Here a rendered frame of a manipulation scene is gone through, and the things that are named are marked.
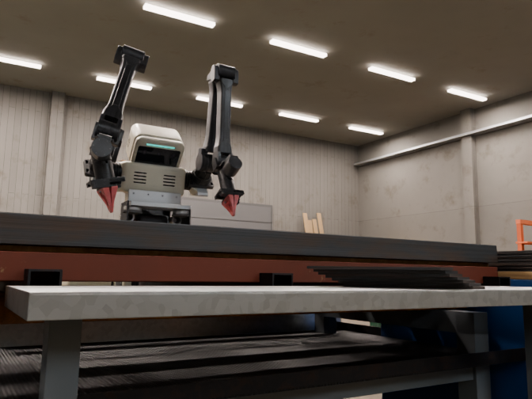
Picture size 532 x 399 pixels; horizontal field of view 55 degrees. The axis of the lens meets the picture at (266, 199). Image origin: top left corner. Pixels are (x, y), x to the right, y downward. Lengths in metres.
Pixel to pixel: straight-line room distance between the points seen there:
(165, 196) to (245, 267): 1.14
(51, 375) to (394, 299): 0.51
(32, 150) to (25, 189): 0.95
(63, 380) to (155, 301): 0.17
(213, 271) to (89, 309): 0.45
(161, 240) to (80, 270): 0.15
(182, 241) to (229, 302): 0.34
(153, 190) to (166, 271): 1.20
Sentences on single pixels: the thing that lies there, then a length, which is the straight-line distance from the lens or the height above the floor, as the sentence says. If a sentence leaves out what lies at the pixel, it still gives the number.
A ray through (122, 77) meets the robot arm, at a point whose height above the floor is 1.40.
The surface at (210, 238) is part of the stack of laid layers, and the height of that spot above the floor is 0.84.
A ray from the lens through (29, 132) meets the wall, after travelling 13.24.
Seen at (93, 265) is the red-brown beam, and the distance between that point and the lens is 0.94.
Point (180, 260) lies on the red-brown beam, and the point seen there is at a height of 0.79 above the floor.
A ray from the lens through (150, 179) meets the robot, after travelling 2.16.
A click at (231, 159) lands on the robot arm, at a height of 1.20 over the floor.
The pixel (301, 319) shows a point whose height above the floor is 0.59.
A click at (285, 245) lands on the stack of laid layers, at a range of 1.10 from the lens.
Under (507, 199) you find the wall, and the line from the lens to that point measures 13.24.
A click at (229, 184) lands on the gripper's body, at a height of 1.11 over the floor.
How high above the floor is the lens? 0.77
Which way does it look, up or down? 8 degrees up
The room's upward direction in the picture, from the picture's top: 1 degrees clockwise
